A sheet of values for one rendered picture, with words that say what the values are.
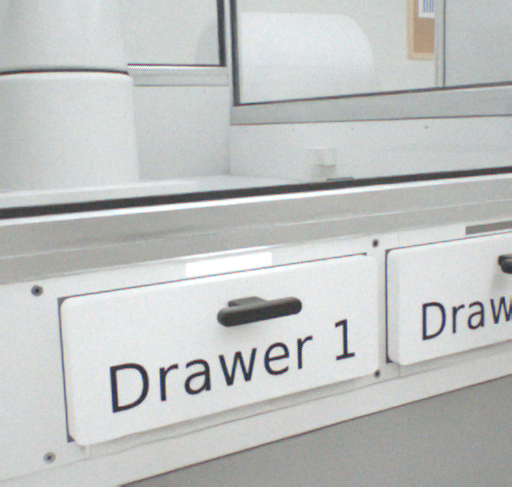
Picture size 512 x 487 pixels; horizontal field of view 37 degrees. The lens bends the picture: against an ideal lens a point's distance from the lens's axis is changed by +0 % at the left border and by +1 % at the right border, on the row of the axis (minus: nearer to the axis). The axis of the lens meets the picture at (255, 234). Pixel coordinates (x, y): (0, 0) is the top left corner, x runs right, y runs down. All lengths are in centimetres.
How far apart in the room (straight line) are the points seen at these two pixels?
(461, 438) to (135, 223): 46
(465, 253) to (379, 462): 23
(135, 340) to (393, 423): 32
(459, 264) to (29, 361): 42
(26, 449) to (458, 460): 48
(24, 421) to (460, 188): 46
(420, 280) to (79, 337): 33
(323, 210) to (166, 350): 19
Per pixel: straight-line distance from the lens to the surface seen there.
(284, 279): 64
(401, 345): 74
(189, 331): 61
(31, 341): 58
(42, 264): 57
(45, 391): 59
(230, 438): 68
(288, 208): 65
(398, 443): 81
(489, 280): 81
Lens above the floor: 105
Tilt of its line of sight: 8 degrees down
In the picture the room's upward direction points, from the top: 2 degrees counter-clockwise
